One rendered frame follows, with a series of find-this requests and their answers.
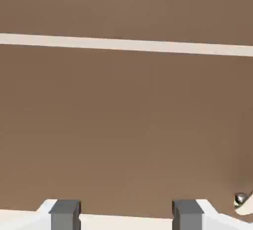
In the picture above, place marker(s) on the white-framed brown cabinet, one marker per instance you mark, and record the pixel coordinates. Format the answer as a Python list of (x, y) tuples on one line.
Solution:
[(126, 45)]

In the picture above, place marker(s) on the brown cabinet door front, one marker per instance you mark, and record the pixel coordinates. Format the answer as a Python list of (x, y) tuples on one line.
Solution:
[(126, 131), (126, 6)]

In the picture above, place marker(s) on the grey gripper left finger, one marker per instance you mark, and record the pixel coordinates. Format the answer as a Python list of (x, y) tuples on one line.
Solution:
[(63, 216)]

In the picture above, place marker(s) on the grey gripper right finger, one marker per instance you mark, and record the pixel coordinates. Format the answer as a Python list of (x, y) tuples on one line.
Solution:
[(186, 217)]

